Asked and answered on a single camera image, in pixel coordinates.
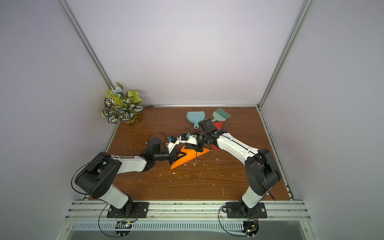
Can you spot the red square paper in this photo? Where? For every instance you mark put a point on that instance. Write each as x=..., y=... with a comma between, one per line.
x=218, y=125

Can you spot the aluminium front rail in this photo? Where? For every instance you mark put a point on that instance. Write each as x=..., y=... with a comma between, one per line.
x=188, y=210

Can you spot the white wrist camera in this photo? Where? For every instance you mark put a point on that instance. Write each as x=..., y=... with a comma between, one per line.
x=187, y=139
x=173, y=141

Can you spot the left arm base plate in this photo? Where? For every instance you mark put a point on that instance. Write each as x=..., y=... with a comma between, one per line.
x=138, y=210

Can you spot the left connector board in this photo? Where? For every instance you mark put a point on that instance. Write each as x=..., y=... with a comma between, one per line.
x=123, y=228

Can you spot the connector board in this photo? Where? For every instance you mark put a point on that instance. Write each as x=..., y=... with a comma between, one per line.
x=251, y=227
x=123, y=228

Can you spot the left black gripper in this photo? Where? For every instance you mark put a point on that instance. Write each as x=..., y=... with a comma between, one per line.
x=174, y=157

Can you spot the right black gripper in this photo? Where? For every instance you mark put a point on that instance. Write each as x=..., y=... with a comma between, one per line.
x=197, y=144

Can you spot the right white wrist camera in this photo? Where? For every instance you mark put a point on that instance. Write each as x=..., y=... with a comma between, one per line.
x=187, y=139

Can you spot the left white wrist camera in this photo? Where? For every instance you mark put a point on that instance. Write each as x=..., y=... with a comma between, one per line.
x=173, y=141

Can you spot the orange square paper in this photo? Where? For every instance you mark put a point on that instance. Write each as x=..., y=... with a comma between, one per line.
x=191, y=155

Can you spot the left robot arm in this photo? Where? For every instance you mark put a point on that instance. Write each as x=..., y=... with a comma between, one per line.
x=97, y=177

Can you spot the potted artificial plant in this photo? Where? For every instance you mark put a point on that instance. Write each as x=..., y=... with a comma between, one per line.
x=122, y=107

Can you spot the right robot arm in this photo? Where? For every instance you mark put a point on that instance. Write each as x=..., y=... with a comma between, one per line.
x=261, y=168

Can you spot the light blue dustpan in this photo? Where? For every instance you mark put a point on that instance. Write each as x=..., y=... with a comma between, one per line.
x=196, y=117

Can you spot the right connector board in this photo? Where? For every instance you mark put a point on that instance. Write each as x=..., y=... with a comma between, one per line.
x=251, y=227

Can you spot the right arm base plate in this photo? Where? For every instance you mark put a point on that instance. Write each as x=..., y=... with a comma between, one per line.
x=235, y=210

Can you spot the green hand brush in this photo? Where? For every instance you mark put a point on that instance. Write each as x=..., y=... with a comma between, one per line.
x=219, y=115

